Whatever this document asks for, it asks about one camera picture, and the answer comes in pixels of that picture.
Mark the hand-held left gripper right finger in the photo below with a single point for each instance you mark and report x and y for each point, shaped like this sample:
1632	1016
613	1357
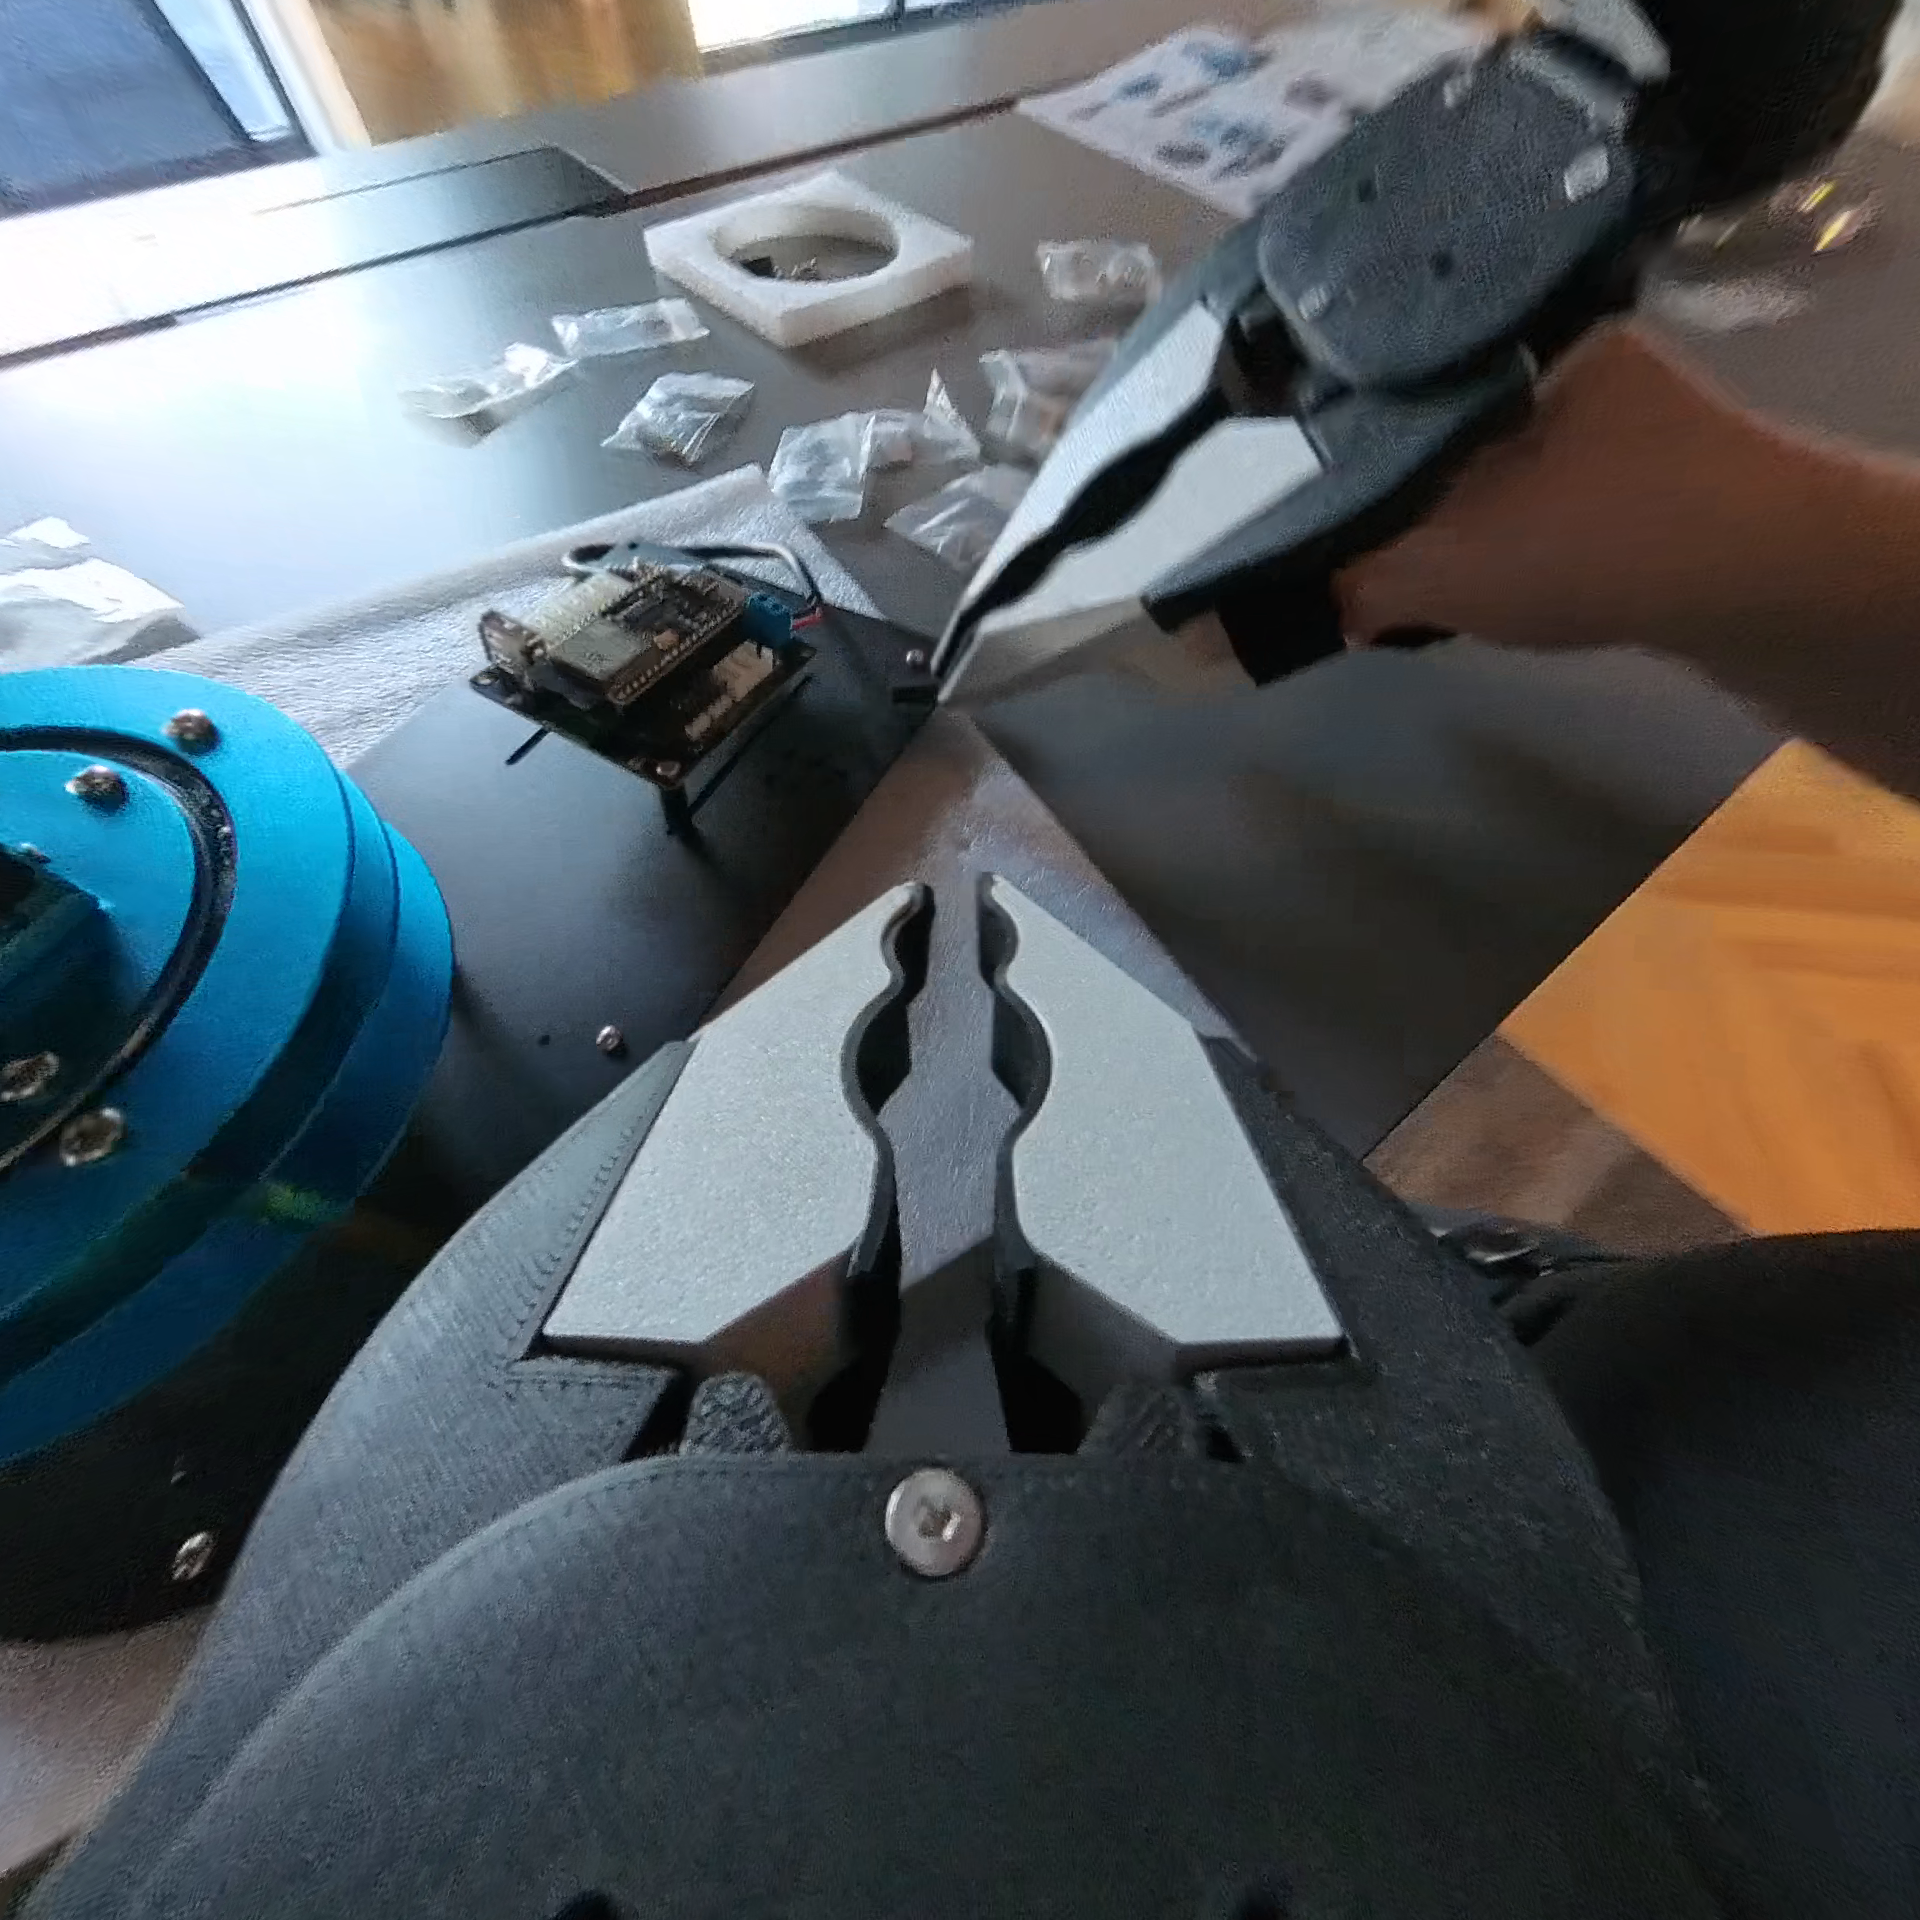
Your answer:
1171	1184

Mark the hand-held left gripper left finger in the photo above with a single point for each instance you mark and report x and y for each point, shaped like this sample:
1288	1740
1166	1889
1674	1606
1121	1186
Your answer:
705	1184

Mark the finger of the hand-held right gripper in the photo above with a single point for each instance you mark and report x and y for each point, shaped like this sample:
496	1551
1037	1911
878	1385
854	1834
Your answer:
1185	510
1101	413

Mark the person's right forearm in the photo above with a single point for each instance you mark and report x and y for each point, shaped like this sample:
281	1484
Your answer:
1785	556

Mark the dark grey desk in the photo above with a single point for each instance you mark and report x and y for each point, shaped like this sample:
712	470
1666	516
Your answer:
1348	839

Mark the person's right hand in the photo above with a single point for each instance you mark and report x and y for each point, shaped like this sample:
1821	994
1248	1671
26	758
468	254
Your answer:
1500	510

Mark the white foam square with hole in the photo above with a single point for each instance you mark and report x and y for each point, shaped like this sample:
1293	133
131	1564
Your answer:
900	278

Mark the printed instruction sheet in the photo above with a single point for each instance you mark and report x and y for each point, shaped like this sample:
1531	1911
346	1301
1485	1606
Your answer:
1141	105

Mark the group of clear screw bags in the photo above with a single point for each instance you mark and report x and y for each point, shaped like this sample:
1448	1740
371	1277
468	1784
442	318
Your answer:
682	422

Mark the black circuit board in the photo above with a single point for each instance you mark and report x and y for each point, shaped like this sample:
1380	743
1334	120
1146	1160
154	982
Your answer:
628	646

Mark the white foam sheet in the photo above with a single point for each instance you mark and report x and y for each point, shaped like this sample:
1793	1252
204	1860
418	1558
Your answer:
420	629

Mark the person's dark clothing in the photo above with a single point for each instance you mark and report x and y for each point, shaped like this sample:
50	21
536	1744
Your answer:
1756	1501

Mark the crumpled white plastic bag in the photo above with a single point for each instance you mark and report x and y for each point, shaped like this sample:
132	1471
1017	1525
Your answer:
75	592

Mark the window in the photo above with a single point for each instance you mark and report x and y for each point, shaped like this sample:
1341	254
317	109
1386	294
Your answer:
120	89

